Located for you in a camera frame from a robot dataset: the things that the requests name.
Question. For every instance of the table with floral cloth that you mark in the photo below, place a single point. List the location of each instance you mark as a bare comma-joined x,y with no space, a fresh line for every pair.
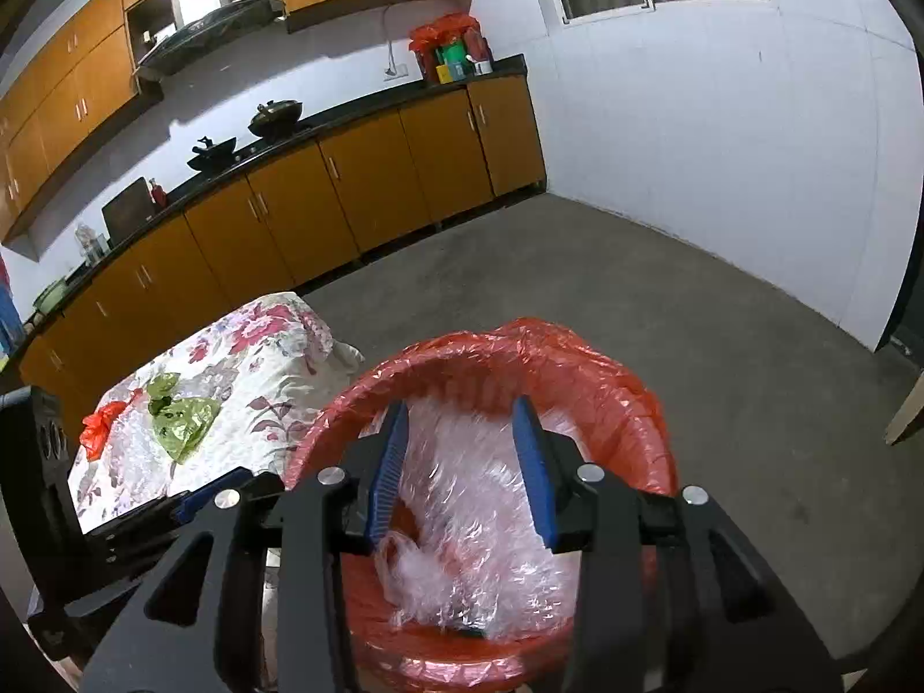
253,361

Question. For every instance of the dark cutting board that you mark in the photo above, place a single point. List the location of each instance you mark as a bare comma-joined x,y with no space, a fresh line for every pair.
126,213

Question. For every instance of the green basin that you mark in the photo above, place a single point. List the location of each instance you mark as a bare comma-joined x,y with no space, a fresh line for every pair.
52,296

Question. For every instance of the black kitchen countertop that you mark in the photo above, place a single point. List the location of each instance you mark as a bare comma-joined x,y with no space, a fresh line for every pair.
346,119

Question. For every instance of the red plastic basket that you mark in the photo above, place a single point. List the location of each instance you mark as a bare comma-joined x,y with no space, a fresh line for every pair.
462,665

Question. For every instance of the green box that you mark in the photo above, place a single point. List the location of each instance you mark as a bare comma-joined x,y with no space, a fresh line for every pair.
452,55

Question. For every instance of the steel range hood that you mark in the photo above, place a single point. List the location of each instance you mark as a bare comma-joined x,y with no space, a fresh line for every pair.
209,22

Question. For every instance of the dark bottle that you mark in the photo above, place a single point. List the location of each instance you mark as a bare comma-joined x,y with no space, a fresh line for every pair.
485,43

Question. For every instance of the long wooden upper cabinets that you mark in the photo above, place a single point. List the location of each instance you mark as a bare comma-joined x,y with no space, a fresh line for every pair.
65,108

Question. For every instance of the red bag on appliance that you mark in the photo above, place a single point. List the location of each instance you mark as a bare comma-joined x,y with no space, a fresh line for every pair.
437,32

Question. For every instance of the red plastic bag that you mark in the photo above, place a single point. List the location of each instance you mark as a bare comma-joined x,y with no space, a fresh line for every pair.
97,429

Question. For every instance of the black pot with lid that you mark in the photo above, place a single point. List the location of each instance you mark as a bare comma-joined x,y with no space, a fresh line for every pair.
274,117

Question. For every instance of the green plastic bag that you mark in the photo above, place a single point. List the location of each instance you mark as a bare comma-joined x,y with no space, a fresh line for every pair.
184,422

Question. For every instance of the clear plastic bag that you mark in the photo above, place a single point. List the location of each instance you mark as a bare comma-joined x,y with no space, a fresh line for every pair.
419,574

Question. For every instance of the red bottle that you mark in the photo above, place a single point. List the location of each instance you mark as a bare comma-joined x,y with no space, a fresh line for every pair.
158,196

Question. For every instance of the white cup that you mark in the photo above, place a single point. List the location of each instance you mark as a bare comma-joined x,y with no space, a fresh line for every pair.
483,68

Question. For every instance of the clear bubble wrap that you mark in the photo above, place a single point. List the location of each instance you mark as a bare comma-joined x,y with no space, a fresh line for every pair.
476,505

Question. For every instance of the blue hanging cloth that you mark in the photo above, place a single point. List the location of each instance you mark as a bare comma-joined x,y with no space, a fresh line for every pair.
7,310

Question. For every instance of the black wok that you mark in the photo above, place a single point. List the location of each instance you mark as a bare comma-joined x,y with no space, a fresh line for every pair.
213,157

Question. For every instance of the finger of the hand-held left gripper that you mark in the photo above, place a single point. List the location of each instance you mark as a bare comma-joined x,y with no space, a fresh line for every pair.
198,496

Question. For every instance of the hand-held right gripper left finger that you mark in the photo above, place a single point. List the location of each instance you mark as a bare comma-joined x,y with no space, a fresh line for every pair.
386,480

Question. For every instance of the white wall socket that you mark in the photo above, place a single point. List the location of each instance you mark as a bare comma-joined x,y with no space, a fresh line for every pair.
395,73

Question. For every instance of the wooden lower cabinets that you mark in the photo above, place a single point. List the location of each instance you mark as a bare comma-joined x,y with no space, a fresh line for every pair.
310,202

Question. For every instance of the clear glass jar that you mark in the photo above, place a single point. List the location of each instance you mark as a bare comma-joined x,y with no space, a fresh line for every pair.
89,244

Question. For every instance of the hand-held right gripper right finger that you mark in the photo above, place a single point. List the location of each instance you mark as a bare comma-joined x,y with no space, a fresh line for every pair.
534,473

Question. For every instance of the wooden board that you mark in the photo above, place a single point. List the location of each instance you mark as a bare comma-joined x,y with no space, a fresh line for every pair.
908,411

